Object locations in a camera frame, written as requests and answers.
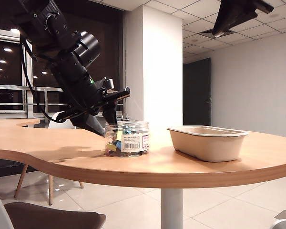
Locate dark door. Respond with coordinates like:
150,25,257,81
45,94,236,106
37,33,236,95
183,57,212,127

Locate metal bar railing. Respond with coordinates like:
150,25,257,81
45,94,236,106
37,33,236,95
0,84,124,119

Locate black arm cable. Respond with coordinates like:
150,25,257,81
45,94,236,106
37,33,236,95
20,35,62,124

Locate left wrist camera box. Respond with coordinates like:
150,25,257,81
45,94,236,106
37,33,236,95
93,77,115,93

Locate ceiling air vent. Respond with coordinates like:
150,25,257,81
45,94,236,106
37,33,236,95
197,28,232,39

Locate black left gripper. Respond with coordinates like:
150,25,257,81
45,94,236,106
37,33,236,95
56,76,131,138

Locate white black RC transmitter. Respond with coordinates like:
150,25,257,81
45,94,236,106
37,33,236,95
116,114,132,124

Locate beige paper pulp tray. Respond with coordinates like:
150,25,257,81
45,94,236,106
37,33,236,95
166,125,249,163

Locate white shell chair wooden legs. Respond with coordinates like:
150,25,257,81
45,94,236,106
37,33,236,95
14,111,84,206

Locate clear plastic clip jar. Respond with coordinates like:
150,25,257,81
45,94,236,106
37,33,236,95
104,121,150,157

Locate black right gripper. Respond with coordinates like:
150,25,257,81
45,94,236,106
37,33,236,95
212,0,275,38

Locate white chair grey cushion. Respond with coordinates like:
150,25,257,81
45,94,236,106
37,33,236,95
273,218,286,229

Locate white table pedestal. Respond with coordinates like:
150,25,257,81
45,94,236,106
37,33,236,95
160,187,184,229

